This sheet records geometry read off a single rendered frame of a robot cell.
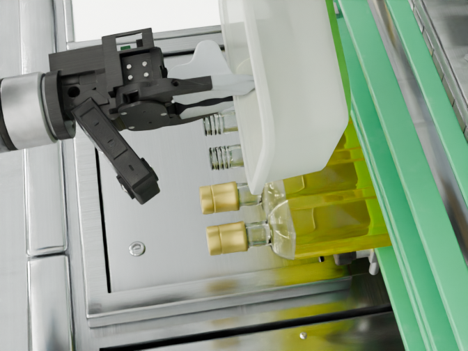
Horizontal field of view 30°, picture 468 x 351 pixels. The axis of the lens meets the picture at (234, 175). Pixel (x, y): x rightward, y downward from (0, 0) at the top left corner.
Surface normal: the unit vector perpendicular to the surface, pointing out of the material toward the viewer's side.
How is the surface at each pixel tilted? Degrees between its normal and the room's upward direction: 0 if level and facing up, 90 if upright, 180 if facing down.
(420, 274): 90
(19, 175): 90
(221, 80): 104
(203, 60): 84
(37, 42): 90
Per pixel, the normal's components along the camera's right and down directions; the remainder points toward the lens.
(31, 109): 0.00, 0.18
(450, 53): 0.00, -0.59
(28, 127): 0.05, 0.47
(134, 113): 0.16, 0.94
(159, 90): -0.21, -0.27
